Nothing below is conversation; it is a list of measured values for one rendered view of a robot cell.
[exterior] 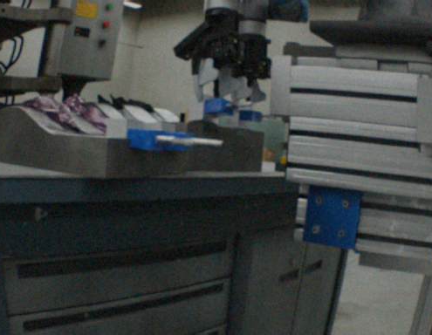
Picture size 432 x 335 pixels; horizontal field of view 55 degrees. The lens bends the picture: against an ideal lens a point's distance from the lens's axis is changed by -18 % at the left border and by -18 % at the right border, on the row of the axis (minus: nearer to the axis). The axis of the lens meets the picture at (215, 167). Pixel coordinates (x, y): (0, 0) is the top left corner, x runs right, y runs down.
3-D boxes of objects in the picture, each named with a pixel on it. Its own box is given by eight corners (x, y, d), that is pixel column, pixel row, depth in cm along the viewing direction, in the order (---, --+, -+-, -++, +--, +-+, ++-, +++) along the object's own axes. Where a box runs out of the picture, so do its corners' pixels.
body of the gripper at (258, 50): (257, 77, 119) (259, 33, 118) (229, 77, 124) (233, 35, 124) (273, 81, 125) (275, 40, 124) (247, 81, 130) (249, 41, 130)
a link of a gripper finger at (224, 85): (236, 106, 96) (232, 63, 96) (213, 110, 100) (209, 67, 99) (246, 106, 98) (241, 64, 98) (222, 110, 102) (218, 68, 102)
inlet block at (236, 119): (279, 129, 122) (281, 108, 122) (269, 127, 119) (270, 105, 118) (237, 126, 131) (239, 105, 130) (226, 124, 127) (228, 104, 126)
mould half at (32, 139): (187, 173, 86) (192, 110, 85) (105, 179, 62) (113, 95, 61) (10, 152, 104) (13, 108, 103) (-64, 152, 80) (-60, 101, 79)
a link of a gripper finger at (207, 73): (209, 92, 89) (219, 52, 92) (185, 96, 93) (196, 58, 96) (219, 99, 92) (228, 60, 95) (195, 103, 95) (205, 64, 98)
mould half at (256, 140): (261, 172, 111) (266, 112, 110) (183, 171, 91) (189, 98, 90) (119, 153, 142) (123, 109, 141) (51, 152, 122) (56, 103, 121)
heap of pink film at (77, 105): (124, 134, 87) (128, 92, 86) (67, 132, 70) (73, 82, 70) (33, 129, 96) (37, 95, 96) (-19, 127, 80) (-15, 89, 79)
